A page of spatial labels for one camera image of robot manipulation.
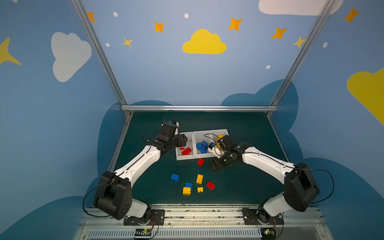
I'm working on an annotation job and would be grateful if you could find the long red lego brick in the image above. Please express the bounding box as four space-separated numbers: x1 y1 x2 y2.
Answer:
182 148 192 156

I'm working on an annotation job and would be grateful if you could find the blue lego brick top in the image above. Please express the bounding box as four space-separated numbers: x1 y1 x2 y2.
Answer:
197 143 203 151

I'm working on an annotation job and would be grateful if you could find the red lego brick top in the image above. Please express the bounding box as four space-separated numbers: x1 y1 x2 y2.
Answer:
197 159 205 166

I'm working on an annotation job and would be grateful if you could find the blue lego brick large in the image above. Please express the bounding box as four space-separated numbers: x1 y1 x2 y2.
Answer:
171 173 180 182

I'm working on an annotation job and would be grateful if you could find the large yellow lego brick bottom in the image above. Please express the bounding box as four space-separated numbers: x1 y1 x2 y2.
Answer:
183 187 192 196

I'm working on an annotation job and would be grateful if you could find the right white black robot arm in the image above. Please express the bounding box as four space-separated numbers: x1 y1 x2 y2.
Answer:
208 135 320 225

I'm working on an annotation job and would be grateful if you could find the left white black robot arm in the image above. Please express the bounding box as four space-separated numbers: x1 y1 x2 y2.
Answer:
93 120 188 225

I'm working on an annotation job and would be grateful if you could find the left white bin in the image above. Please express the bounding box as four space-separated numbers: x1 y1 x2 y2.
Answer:
176 132 196 161

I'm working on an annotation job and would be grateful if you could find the middle white bin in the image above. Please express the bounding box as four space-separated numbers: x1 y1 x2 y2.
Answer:
193 131 214 159

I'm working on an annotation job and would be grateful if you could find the small blue lego brick lower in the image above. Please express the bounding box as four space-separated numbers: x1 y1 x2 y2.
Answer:
185 183 193 189

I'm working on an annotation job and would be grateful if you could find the right controller board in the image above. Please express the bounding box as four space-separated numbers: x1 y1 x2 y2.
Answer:
261 228 277 240

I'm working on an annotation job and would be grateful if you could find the controller board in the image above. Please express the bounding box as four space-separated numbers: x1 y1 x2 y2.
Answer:
133 229 153 240
261 228 277 240

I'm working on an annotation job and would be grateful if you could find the left controller board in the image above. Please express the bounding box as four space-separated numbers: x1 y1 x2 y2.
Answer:
133 229 153 240

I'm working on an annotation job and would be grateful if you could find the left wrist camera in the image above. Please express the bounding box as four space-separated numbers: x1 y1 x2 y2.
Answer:
169 120 180 127

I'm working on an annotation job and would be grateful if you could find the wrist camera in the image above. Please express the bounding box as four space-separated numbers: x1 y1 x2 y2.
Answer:
169 120 180 127
208 142 222 158

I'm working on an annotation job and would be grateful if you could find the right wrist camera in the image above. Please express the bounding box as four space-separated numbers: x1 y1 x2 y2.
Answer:
208 142 222 158

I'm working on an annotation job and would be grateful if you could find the aluminium frame rail back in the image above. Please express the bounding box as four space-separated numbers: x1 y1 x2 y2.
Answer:
121 105 278 112

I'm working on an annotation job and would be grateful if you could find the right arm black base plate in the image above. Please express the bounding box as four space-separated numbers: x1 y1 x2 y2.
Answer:
242 208 284 225

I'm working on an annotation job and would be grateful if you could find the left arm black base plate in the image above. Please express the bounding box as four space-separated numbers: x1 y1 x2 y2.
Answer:
123 210 165 226

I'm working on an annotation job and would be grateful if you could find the aluminium frame post left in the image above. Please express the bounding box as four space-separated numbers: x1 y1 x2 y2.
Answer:
71 0 127 106

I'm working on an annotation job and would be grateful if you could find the aluminium frame post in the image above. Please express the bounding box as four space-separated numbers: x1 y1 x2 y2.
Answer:
266 0 336 118
71 0 127 106

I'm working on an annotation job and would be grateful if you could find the aluminium frame post right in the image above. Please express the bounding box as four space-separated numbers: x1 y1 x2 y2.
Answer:
266 0 336 118

